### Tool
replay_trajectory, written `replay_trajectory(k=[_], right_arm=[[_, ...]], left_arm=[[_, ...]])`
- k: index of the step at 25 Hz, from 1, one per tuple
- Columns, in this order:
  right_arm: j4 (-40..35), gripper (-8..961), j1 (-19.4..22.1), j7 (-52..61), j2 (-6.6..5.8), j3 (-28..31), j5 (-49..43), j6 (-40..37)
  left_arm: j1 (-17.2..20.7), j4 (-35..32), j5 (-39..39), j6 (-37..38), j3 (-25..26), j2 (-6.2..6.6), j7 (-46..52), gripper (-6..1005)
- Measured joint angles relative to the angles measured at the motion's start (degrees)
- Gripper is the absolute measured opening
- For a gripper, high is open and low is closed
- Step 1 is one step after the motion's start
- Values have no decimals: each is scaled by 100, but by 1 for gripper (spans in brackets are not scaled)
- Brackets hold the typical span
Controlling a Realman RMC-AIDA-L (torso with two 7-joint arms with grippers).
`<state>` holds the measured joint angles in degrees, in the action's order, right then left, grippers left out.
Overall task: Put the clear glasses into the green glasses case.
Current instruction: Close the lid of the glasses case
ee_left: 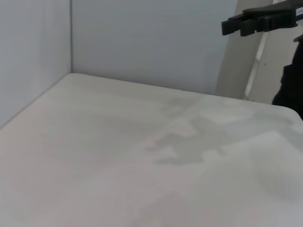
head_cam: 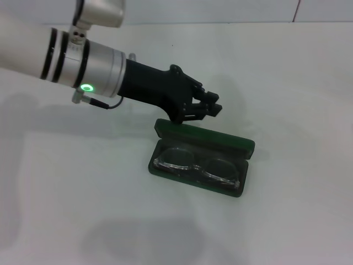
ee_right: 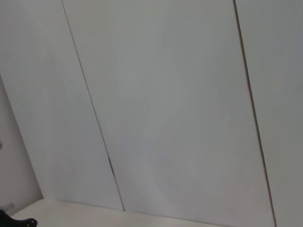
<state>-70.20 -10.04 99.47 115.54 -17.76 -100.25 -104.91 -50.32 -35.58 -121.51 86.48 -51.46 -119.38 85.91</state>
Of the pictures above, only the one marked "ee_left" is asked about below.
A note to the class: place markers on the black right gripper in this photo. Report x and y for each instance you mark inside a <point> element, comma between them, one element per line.
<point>277,16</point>

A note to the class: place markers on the white vertical pipe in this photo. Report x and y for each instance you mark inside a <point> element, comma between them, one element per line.
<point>255,63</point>

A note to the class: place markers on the person in black clothing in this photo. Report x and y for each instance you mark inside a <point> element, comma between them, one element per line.
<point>290,78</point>

